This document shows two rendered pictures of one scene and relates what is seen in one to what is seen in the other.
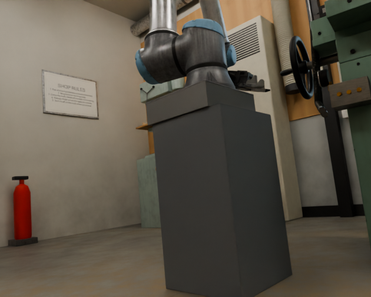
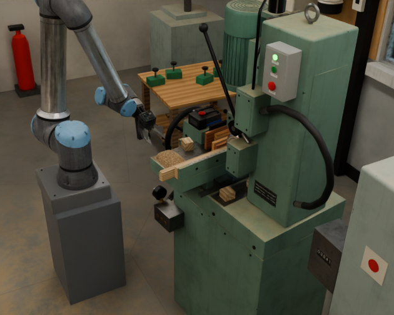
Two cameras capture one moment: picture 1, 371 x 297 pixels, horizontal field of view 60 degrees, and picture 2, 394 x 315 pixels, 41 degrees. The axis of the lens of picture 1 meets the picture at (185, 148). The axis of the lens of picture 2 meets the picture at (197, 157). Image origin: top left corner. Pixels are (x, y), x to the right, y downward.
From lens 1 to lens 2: 2.26 m
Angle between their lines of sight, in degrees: 44
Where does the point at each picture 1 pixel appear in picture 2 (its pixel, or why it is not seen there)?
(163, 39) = (45, 126)
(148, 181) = (157, 45)
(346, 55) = not seen: hidden behind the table
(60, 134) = not seen: outside the picture
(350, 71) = (177, 196)
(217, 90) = (63, 201)
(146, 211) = not seen: hidden behind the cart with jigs
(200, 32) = (61, 147)
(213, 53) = (71, 164)
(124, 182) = (147, 14)
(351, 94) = (162, 221)
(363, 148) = (177, 244)
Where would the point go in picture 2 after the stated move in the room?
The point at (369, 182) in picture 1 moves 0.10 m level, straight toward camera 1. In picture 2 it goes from (177, 262) to (161, 272)
